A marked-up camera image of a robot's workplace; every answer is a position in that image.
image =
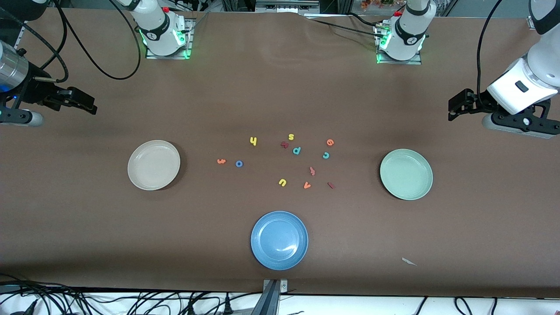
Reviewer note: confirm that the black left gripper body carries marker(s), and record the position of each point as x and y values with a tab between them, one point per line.
480	100

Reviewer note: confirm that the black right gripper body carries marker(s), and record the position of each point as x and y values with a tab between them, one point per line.
36	90

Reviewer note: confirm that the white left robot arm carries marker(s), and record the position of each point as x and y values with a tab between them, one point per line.
409	30

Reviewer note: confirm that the green plate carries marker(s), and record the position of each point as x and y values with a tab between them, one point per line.
406	174

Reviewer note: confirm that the beige brown plate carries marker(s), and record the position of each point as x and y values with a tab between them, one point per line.
153	165

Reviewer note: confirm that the orange artificial flowers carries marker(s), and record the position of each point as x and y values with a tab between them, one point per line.
380	3

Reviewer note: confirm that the small white paper scrap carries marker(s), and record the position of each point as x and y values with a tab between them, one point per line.
409	261

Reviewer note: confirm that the grey metal equipment box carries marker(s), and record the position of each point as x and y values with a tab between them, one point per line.
286	5

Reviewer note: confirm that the blue plate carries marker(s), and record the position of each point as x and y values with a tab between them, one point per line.
279	239

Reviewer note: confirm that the black power plug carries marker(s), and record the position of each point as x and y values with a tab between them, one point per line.
227	306
190	309

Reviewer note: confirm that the aluminium frame rail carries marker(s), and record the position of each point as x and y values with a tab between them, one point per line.
19	37
532	22

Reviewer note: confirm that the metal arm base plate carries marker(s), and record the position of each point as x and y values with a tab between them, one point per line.
190	48
411	62

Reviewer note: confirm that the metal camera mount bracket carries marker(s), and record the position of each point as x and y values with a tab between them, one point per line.
272	297

